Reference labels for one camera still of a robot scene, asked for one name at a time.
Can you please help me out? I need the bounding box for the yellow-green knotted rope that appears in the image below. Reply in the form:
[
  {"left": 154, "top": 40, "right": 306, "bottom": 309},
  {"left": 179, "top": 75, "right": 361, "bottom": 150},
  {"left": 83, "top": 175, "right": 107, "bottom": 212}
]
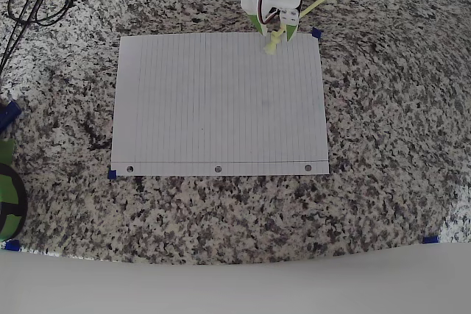
[{"left": 263, "top": 0, "right": 350, "bottom": 56}]

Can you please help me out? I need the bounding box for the lined white paper sheet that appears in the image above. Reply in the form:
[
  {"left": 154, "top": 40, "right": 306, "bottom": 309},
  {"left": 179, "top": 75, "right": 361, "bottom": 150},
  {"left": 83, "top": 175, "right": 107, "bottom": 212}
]
[{"left": 110, "top": 32, "right": 330, "bottom": 177}]

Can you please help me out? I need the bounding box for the green tape piece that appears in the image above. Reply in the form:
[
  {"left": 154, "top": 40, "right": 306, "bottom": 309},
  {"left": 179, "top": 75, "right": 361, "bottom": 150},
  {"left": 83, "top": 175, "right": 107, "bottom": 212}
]
[{"left": 0, "top": 138, "right": 16, "bottom": 166}]

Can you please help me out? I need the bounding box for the green and black tape roll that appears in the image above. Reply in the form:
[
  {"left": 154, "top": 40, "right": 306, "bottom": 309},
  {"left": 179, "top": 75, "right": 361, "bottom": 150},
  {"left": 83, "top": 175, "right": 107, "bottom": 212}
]
[{"left": 0, "top": 162, "right": 29, "bottom": 242}]

